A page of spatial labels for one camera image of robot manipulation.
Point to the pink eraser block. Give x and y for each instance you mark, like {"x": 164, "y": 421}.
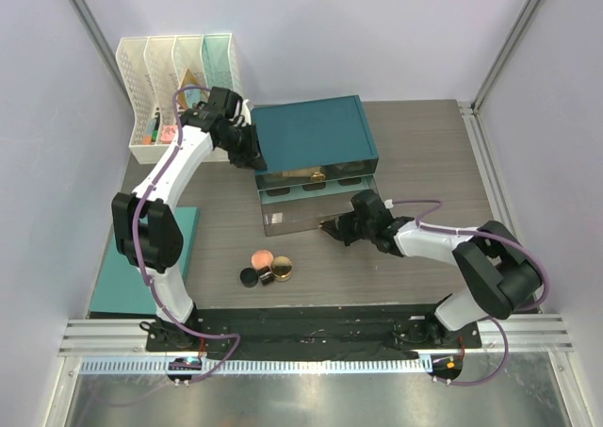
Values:
{"x": 168, "y": 133}

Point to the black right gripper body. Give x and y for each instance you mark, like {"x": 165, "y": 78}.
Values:
{"x": 358, "y": 230}

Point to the gold round compact jar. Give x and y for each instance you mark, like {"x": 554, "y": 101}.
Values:
{"x": 281, "y": 268}

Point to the small black jar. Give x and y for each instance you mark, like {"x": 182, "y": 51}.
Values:
{"x": 265, "y": 276}

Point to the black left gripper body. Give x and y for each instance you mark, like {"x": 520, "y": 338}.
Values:
{"x": 234, "y": 143}

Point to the orange green markers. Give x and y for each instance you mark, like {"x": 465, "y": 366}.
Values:
{"x": 151, "y": 129}

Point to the triangular gold teal card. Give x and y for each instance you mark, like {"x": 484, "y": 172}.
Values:
{"x": 194, "y": 94}

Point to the teal drawer cabinet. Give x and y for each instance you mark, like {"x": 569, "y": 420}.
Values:
{"x": 314, "y": 133}

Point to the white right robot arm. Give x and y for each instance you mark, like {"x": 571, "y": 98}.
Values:
{"x": 501, "y": 276}

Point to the black round lid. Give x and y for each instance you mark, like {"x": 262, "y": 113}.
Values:
{"x": 249, "y": 277}

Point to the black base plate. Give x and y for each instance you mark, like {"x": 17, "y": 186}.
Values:
{"x": 325, "y": 333}

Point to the white perforated file organizer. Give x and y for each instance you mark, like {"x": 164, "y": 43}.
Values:
{"x": 152, "y": 69}

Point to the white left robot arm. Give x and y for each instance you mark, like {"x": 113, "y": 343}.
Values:
{"x": 144, "y": 225}

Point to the clear acrylic drawer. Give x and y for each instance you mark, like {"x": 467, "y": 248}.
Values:
{"x": 302, "y": 208}
{"x": 316, "y": 174}

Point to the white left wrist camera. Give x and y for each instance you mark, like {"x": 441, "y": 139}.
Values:
{"x": 243, "y": 113}

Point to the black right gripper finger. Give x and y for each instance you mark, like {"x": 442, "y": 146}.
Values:
{"x": 338, "y": 222}
{"x": 337, "y": 235}

